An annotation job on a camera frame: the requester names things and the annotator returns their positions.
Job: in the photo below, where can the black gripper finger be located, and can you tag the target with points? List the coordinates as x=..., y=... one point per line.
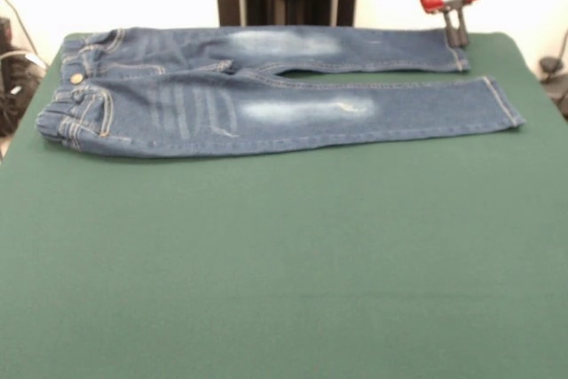
x=450, y=28
x=461, y=26

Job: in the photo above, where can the blue denim jeans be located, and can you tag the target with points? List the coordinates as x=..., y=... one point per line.
x=288, y=117

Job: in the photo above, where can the black stand base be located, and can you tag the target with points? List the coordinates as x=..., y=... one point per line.
x=552, y=69
x=18, y=95

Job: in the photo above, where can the dark green table cloth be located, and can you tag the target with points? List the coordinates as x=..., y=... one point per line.
x=177, y=263

